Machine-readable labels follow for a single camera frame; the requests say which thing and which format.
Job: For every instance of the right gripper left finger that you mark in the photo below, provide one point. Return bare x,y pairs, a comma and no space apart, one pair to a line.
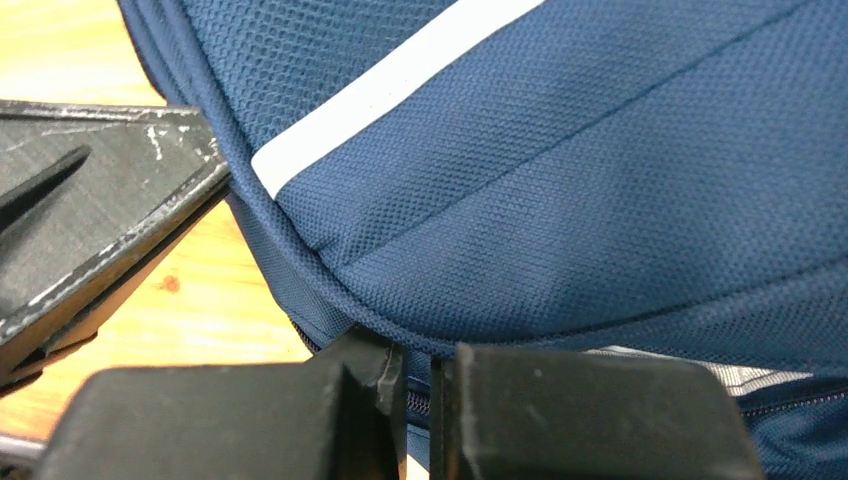
339,415

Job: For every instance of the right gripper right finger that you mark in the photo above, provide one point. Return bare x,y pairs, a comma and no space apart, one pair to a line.
509,413

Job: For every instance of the navy blue school backpack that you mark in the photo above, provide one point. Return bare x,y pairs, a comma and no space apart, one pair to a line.
628,178

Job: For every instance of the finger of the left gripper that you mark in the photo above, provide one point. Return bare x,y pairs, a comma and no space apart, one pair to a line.
92,198

